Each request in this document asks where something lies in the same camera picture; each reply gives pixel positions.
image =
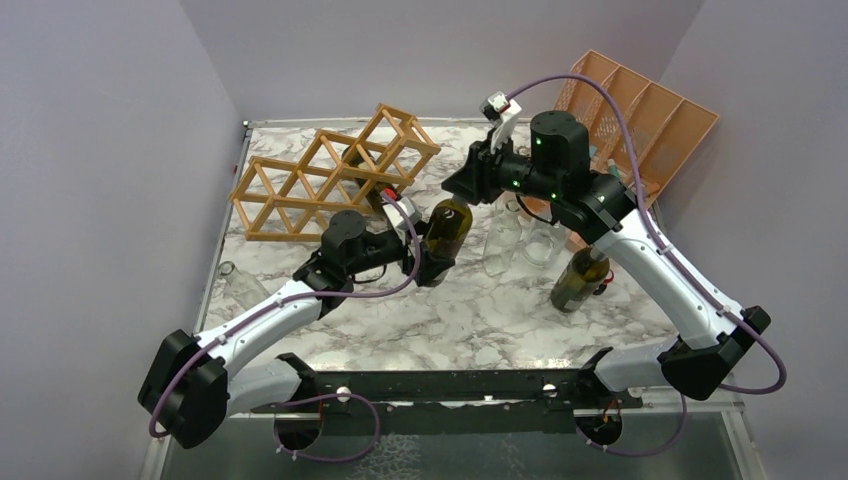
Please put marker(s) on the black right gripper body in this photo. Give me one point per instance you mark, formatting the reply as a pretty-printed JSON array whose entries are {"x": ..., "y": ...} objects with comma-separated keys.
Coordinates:
[{"x": 511, "y": 172}]

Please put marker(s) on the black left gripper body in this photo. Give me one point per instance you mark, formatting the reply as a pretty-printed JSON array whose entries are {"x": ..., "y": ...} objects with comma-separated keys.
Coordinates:
[{"x": 384, "y": 249}]

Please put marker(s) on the green wine bottle silver neck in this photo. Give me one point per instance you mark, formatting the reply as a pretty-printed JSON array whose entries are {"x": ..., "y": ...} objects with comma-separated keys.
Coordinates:
[{"x": 450, "y": 223}]

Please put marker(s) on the dark green wine bottle labelled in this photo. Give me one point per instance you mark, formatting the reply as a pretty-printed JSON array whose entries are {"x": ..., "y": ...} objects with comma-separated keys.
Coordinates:
[{"x": 368, "y": 190}]

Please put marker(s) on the small clear glass jar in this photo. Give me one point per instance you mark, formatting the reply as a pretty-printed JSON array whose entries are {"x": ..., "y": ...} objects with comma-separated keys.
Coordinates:
[{"x": 241, "y": 286}]

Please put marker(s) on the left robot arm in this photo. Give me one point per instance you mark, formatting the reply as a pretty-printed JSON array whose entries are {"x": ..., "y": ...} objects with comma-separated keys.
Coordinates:
[{"x": 196, "y": 381}]

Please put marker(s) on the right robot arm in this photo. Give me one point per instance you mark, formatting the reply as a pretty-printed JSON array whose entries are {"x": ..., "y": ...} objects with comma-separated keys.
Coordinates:
[{"x": 714, "y": 331}]

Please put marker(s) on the clear square glass bottle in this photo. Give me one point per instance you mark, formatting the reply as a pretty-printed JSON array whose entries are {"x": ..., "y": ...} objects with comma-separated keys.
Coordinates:
[{"x": 502, "y": 238}]

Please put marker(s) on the clear bottle silver cap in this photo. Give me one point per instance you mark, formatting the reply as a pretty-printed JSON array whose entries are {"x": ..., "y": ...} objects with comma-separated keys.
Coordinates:
[{"x": 543, "y": 243}]

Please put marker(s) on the wooden wine rack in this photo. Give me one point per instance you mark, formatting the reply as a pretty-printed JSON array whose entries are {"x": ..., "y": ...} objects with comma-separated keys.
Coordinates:
[{"x": 291, "y": 200}]

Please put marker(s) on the green wine bottle far right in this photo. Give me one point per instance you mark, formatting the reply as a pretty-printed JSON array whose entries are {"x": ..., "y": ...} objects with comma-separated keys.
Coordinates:
[{"x": 583, "y": 275}]

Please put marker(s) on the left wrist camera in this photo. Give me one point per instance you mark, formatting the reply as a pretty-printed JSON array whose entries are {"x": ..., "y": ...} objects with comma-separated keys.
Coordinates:
[{"x": 396, "y": 207}]

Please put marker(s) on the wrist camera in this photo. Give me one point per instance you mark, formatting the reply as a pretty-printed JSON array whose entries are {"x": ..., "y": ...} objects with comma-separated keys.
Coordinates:
[
  {"x": 396, "y": 207},
  {"x": 503, "y": 114}
]

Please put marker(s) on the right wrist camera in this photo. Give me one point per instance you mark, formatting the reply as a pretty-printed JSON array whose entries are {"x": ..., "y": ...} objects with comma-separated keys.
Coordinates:
[{"x": 503, "y": 114}]

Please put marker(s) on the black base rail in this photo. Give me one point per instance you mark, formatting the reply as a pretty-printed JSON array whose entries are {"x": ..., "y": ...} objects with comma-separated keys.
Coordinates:
[{"x": 359, "y": 403}]

